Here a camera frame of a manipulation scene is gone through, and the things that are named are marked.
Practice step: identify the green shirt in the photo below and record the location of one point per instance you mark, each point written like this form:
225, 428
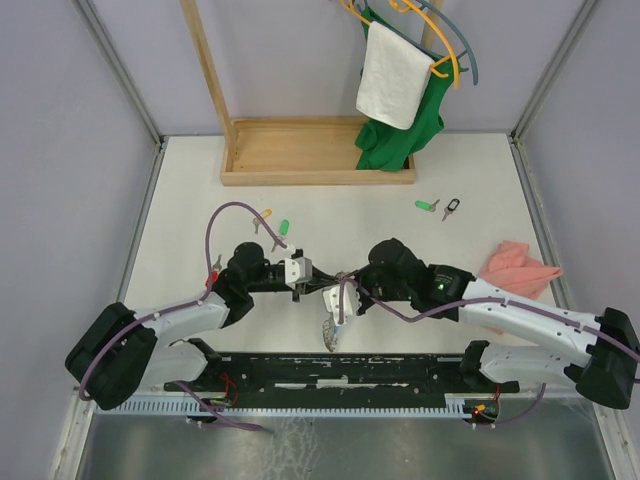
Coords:
385, 148

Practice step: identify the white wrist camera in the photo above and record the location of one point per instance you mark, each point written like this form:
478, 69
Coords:
341, 302
297, 270

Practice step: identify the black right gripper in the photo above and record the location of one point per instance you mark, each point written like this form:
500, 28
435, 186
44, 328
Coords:
364, 303

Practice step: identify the pink cloth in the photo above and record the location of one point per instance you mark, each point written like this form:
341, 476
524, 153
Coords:
511, 268

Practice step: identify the wooden clothes rack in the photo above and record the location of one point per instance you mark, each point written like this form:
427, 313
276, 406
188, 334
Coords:
285, 151

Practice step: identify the grey clothes hanger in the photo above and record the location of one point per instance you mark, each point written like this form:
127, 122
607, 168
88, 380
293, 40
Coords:
466, 60

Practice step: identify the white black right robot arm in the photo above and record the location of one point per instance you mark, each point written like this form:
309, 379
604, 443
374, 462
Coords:
597, 355

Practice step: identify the key with yellow tag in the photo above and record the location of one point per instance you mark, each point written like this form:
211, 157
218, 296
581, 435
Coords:
264, 214

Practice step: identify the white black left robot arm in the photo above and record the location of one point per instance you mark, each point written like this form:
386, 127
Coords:
124, 350

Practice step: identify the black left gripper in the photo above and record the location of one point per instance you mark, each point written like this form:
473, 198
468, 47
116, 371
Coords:
318, 280

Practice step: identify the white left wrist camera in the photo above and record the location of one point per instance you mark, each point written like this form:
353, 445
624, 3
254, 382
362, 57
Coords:
297, 270

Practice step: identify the metal keyring holder with keys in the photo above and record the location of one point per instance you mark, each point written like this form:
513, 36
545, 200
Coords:
329, 330

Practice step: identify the key with light green tag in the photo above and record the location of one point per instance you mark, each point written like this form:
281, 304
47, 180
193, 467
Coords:
281, 235

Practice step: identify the yellow clothes hanger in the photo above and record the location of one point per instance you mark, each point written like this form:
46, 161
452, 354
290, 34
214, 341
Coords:
425, 40

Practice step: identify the key with black tag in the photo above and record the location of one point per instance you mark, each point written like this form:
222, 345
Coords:
450, 208

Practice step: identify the white towel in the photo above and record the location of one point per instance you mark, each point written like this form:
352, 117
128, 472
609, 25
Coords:
394, 78

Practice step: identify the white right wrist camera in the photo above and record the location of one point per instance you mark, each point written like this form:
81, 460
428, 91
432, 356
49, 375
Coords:
341, 302

